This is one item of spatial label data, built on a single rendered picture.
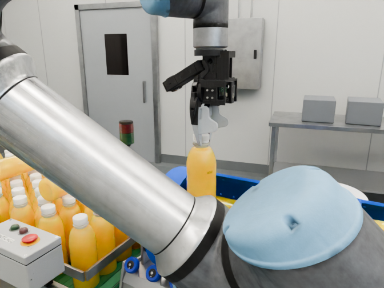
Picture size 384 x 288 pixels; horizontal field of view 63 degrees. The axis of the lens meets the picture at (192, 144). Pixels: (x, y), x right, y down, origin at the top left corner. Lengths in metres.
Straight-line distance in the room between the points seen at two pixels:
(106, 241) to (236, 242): 0.73
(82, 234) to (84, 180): 0.57
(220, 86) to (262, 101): 3.45
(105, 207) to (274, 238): 0.19
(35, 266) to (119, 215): 0.52
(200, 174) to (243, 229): 0.45
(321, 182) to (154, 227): 0.18
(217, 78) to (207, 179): 0.24
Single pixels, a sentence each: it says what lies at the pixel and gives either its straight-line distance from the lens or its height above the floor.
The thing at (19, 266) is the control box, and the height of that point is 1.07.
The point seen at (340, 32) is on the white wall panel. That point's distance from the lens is 4.07.
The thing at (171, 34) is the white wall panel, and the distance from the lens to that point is 4.38.
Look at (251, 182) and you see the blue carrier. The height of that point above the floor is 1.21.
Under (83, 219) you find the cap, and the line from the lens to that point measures 0.92.
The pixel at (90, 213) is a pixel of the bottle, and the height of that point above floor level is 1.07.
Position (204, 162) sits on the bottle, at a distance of 0.73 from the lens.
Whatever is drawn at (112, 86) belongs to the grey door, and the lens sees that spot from 4.77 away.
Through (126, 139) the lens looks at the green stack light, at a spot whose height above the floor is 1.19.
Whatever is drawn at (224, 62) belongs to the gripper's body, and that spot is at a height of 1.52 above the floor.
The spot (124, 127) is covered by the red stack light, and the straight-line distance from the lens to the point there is 1.39.
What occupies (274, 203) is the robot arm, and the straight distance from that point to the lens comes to 0.30.
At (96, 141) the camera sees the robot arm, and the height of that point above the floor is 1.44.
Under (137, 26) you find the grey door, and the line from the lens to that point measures 4.55.
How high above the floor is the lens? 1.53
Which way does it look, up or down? 16 degrees down
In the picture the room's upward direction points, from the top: straight up
